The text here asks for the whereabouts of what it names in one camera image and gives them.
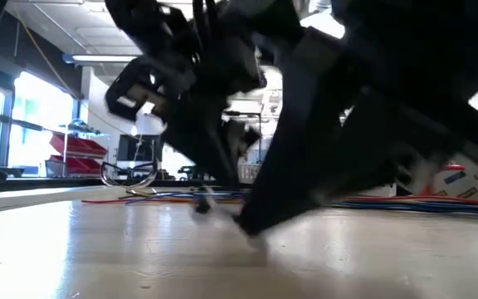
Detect long ceiling light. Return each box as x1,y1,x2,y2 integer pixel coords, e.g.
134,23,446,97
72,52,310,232
61,52,140,66

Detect black monitor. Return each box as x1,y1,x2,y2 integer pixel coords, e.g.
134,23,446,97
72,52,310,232
117,134,165,164

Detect clear safety glasses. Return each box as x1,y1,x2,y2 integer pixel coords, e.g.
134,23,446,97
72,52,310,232
99,159,159,190

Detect red storage bin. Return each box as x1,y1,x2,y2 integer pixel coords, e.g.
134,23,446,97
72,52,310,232
47,132,110,159
46,155,104,176

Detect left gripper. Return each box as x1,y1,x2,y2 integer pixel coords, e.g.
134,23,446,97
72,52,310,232
105,37,267,190

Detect flat white plastic strip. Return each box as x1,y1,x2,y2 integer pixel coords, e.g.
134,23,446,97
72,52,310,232
0,185,115,218

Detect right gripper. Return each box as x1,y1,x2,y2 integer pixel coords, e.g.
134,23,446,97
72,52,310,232
325,0,478,200

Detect bundle of coloured wires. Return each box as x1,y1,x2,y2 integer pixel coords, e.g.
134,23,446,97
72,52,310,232
80,194,478,208

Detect wire shelf rack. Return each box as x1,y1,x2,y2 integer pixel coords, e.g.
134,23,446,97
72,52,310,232
43,118,112,179

